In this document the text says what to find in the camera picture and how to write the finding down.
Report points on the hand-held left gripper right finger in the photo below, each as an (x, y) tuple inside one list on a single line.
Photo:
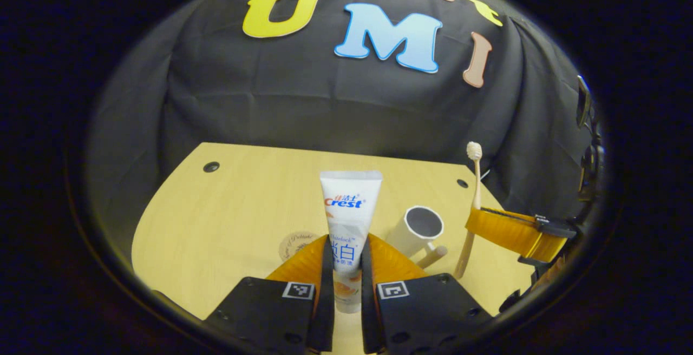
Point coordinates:
[(370, 306)]

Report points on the round brown coaster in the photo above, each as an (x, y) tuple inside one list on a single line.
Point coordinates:
[(295, 244)]

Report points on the white toothpaste tube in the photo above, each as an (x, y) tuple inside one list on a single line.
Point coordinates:
[(349, 219)]

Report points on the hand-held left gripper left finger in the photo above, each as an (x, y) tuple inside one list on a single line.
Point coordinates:
[(326, 301)]

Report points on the black backdrop cloth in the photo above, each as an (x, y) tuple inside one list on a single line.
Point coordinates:
[(325, 106)]

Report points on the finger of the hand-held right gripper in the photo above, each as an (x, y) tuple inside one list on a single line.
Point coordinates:
[(509, 230), (549, 275)]

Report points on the beige toothbrush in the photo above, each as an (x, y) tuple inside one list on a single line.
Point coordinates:
[(476, 182)]

